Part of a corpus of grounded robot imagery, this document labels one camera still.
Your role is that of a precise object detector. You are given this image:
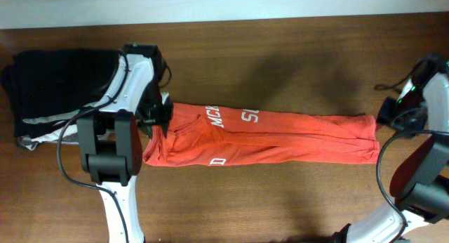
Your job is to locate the red orange t-shirt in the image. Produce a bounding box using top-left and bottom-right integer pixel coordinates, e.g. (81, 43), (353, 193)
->
(142, 103), (380, 167)

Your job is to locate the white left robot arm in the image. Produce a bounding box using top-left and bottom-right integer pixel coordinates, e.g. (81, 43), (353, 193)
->
(76, 44), (173, 242)

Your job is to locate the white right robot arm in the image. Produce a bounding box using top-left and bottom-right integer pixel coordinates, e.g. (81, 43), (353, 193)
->
(328, 54), (448, 243)

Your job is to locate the folded grey white garment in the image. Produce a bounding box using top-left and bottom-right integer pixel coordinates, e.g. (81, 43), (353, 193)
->
(13, 107), (80, 150)

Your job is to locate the folded black shirt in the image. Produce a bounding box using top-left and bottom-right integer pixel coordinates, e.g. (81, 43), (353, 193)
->
(1, 49), (119, 138)

